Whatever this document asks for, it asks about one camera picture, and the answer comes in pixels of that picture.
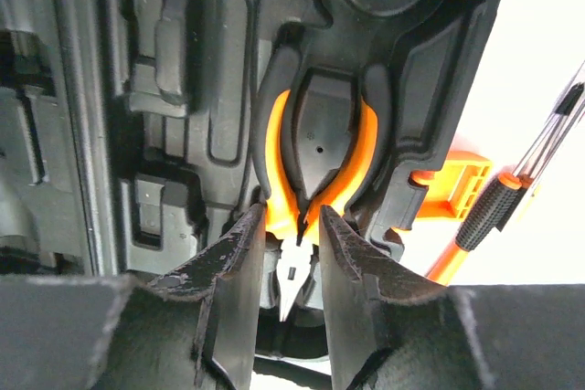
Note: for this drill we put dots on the black plastic tool case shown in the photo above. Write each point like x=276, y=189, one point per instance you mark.
x=126, y=124

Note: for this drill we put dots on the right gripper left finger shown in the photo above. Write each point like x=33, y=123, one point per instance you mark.
x=192, y=328

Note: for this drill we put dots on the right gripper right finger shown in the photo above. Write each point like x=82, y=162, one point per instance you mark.
x=388, y=327

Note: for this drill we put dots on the orange handled needle-nose pliers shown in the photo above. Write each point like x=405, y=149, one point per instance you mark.
x=317, y=140

